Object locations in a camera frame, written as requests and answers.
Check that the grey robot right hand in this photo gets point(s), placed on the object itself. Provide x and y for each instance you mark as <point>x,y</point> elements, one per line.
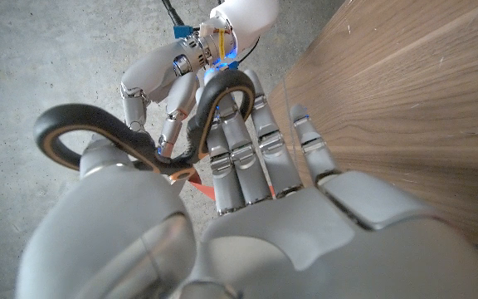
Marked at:
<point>156,74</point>

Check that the red origami paper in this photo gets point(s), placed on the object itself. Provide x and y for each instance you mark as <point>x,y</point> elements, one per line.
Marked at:
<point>203,190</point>

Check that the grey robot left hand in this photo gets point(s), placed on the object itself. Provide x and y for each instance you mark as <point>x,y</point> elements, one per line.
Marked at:
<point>284,249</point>

